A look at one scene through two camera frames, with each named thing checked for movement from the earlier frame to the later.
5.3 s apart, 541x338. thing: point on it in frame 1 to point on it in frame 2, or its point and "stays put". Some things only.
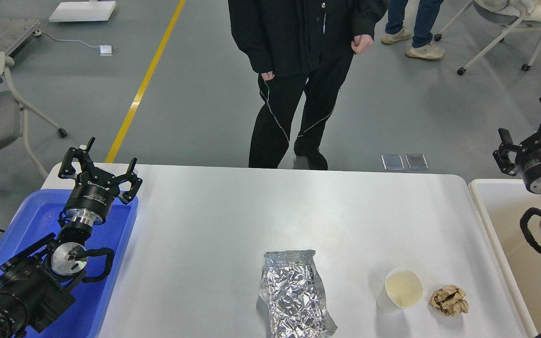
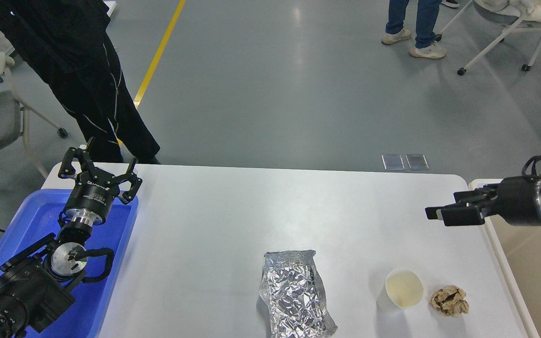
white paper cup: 404,288 stays put
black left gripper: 92,199 stays put
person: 288,43 to 64,40
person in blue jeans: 421,47 stays put
